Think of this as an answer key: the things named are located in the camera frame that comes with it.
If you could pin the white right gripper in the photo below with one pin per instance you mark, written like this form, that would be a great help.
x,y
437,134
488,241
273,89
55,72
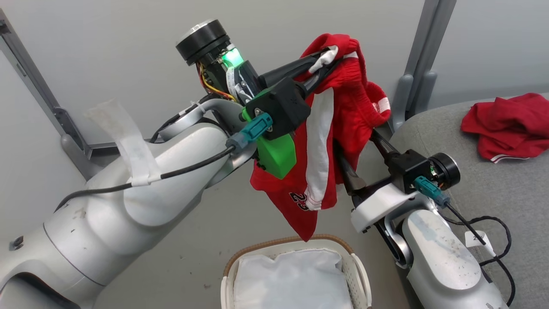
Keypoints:
x,y
373,206

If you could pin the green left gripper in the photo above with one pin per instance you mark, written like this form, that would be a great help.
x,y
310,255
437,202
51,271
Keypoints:
x,y
276,156

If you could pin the red white-striped jersey shorts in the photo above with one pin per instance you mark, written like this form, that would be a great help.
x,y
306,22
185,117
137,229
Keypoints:
x,y
351,103

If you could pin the red jersey shirt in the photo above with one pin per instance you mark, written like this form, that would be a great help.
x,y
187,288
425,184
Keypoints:
x,y
506,126

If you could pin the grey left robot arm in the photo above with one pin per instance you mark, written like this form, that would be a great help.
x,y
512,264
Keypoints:
x,y
107,227

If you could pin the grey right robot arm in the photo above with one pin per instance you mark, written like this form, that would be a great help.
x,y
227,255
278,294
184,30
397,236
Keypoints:
x,y
441,257

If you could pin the grey fabric sofa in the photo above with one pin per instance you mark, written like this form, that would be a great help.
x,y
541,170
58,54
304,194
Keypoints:
x,y
506,193

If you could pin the white laundry basket brown rim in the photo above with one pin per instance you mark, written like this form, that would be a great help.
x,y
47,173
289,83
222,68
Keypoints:
x,y
362,274

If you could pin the white basket liner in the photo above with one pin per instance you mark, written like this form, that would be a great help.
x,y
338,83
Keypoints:
x,y
291,279

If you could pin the white tape strip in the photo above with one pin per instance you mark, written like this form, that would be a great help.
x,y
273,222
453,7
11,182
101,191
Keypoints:
x,y
133,146

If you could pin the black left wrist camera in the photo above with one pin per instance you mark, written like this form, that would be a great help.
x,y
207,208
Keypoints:
x,y
281,105

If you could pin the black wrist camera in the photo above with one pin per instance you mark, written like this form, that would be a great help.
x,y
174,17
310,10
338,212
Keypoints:
x,y
281,105
407,169

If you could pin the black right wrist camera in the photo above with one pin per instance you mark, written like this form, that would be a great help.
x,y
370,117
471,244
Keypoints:
x,y
407,169

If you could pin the teal right camera connector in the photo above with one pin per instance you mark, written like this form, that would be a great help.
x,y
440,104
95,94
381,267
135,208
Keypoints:
x,y
431,191

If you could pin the teal camera connector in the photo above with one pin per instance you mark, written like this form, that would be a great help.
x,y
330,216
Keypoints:
x,y
253,131
431,191

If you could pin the teal left camera connector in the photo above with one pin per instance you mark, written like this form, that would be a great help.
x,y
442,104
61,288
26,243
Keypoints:
x,y
253,131

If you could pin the grey partition post bracket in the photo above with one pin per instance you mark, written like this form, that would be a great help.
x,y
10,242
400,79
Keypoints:
x,y
422,73

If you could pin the grey partition foot bracket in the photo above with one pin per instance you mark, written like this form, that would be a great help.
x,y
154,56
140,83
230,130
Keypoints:
x,y
77,154

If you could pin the grey metal partition frame post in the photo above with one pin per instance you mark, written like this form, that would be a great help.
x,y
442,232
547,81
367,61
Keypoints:
x,y
34,83

